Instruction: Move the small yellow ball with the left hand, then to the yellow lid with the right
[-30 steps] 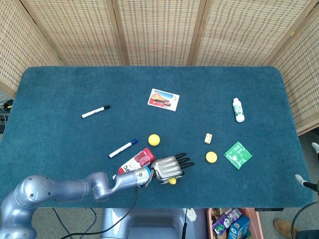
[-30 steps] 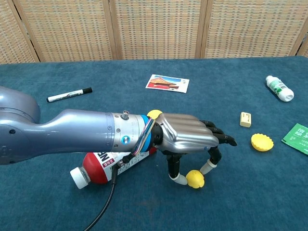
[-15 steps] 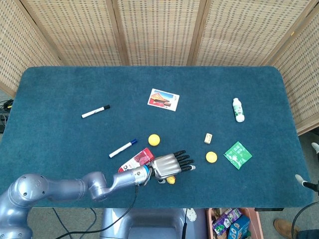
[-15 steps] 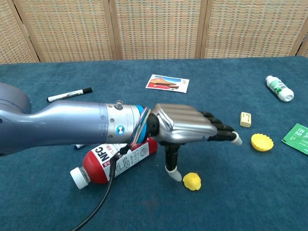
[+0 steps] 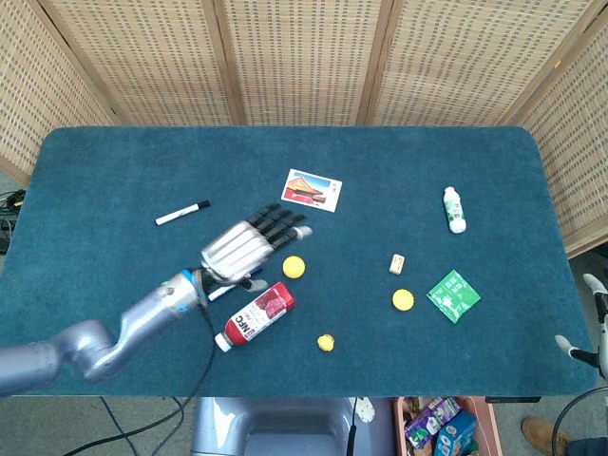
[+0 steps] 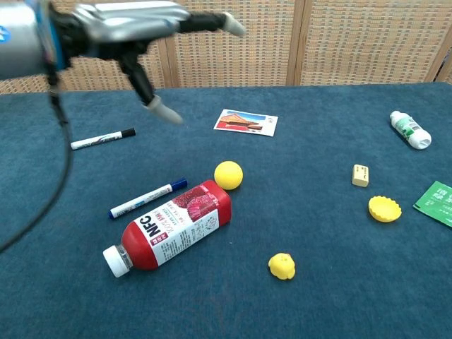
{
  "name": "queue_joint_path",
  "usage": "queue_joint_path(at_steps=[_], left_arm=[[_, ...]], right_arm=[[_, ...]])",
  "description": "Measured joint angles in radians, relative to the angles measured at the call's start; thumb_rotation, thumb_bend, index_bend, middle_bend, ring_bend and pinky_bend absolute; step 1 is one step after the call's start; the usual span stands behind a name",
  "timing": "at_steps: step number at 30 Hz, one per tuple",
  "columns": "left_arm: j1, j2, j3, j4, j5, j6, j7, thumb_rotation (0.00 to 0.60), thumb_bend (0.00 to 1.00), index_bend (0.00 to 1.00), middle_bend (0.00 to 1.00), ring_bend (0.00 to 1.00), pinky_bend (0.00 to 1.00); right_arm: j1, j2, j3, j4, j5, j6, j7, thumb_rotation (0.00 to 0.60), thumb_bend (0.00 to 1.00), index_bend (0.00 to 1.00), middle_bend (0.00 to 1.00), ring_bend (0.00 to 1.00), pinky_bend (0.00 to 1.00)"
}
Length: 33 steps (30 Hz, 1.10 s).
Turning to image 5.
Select woven bamboo folding screen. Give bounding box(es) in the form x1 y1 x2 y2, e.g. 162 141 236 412
0 0 608 260

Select purple carton box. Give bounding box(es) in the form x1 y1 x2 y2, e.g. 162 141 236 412
404 397 463 450

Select white green plastic bottle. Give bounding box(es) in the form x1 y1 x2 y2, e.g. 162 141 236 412
442 185 467 235

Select black capped whiteboard marker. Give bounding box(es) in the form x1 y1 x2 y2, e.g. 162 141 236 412
155 199 212 227

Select blue carton box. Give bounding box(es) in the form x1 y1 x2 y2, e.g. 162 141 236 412
434 410 478 456

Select black floor cable bundle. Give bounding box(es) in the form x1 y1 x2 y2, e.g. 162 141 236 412
0 188 28 256

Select black looped cable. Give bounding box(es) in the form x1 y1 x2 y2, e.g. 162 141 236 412
550 387 608 447

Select brown shoe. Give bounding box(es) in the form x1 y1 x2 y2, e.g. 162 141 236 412
521 416 571 456

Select pink storage basket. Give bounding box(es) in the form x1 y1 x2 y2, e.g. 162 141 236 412
392 396 504 456

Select green sachet packet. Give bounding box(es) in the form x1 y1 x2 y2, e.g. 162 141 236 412
426 269 483 325

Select yellow ball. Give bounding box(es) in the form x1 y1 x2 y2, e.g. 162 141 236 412
282 255 307 280

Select silver robot torso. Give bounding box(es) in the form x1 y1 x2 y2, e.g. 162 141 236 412
189 396 395 456

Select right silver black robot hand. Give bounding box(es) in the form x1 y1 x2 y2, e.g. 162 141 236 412
554 273 608 381

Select red NFC juice bottle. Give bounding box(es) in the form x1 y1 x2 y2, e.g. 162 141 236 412
214 281 296 353

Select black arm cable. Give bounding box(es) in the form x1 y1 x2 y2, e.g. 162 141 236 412
61 303 216 456

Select palace photo postcard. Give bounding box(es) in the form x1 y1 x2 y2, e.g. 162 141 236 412
280 168 344 214

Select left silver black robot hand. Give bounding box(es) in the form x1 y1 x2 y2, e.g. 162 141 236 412
199 202 314 292

